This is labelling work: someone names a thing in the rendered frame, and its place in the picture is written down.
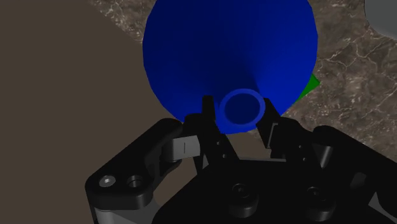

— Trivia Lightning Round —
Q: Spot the blue funnel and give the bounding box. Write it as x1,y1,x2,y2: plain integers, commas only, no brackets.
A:
142,0,319,135

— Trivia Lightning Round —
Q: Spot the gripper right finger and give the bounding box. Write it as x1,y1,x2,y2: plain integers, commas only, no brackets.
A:
255,97,397,223

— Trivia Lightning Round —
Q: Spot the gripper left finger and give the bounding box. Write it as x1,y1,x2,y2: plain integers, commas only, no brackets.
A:
85,95,240,224

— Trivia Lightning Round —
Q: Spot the green flat object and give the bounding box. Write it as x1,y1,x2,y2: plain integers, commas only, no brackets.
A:
293,73,321,104

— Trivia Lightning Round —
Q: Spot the grey round object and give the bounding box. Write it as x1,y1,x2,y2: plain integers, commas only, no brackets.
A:
363,0,397,38

